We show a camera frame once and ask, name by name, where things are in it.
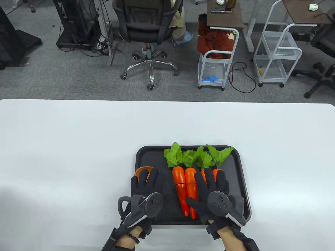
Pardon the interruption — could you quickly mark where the black mesh office chair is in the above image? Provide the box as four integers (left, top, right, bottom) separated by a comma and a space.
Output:
112, 0, 183, 91

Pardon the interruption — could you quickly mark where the black right forearm sensor box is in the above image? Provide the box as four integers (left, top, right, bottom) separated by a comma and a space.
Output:
239, 231, 260, 251

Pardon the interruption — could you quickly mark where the white cart with bag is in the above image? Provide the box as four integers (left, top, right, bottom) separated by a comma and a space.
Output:
198, 26, 240, 91

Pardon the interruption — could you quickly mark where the black floor stand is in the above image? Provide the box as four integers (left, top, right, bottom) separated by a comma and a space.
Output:
0, 7, 43, 70

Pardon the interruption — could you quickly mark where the black plastic tray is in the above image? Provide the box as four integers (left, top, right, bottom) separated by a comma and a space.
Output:
135, 145, 252, 226

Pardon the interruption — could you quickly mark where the empty white wire cart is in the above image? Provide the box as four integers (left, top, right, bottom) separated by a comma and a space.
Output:
253, 0, 303, 88

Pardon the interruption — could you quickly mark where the dark office chair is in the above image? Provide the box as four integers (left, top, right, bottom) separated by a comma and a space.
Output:
291, 5, 335, 99

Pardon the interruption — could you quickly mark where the black floor cable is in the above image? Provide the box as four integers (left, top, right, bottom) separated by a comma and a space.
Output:
228, 62, 257, 94

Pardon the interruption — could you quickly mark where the small brown desk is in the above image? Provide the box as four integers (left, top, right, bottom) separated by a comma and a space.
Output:
207, 0, 255, 53

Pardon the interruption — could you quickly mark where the person's right hand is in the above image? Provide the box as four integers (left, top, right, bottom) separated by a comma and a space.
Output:
185, 168, 245, 239

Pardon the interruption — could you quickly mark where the large brown desk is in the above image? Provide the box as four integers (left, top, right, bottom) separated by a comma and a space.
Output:
283, 0, 335, 26

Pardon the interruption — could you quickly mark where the white metal frame leg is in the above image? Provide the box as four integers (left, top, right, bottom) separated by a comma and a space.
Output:
94, 0, 114, 66

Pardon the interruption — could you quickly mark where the black left forearm sensor box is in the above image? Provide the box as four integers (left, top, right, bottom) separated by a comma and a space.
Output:
102, 227, 118, 251

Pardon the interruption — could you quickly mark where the black computer stand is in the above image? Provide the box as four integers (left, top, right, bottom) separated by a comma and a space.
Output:
53, 0, 110, 56

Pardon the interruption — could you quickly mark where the orange toy carrot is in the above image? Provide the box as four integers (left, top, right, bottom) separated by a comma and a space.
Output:
195, 146, 214, 183
164, 142, 189, 217
207, 145, 235, 181
181, 150, 198, 220

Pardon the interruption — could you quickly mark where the person's right forearm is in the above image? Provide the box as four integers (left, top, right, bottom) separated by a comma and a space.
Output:
217, 226, 259, 251

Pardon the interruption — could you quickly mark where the grey left hand controller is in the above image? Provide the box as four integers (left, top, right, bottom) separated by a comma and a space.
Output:
118, 193, 165, 228

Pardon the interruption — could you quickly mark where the orange bowl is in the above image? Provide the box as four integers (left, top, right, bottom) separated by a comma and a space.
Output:
134, 166, 155, 182

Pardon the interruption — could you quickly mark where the red bag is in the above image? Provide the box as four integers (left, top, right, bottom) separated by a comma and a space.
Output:
197, 13, 235, 60

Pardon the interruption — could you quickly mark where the person's left hand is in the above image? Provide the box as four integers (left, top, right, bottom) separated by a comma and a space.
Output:
115, 168, 166, 239

